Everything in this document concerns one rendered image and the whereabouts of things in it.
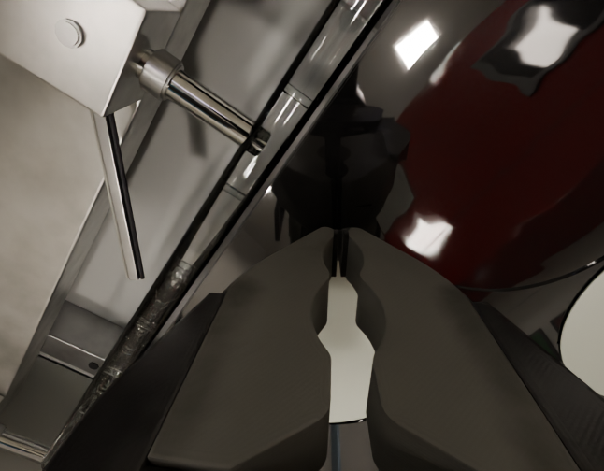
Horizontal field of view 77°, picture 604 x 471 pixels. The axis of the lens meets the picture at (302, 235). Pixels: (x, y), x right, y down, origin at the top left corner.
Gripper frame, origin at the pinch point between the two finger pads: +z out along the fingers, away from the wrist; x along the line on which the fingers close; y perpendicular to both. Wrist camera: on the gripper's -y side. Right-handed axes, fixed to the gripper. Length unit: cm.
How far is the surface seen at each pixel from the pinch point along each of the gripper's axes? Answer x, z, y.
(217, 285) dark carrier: -4.6, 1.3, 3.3
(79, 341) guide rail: -16.2, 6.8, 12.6
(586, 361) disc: 11.0, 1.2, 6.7
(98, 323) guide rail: -15.9, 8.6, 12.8
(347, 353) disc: 0.8, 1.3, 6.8
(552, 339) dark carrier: 9.2, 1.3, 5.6
